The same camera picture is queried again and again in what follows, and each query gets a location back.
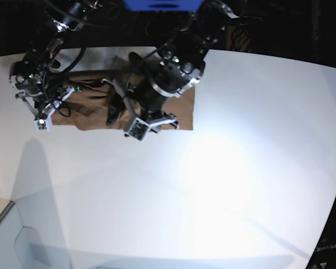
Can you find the brown t-shirt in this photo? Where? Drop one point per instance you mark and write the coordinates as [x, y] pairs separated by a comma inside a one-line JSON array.
[[90, 106]]

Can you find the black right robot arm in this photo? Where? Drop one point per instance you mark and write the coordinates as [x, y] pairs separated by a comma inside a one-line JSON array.
[[36, 77]]

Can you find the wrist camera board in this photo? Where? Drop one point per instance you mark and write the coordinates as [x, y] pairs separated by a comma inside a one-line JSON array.
[[137, 128], [43, 124]]

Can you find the blue box overhead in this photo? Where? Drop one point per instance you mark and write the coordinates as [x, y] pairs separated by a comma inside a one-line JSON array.
[[163, 5]]

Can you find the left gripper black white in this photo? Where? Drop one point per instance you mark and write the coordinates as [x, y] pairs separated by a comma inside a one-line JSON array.
[[128, 101]]

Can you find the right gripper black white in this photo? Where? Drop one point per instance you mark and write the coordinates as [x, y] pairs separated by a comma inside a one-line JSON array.
[[45, 108]]

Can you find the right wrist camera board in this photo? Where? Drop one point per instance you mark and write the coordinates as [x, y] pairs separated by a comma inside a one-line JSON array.
[[43, 124]]

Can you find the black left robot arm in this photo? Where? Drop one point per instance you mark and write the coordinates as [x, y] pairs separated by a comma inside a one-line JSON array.
[[166, 73]]

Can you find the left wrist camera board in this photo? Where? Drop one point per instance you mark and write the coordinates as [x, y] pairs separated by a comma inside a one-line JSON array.
[[137, 128]]

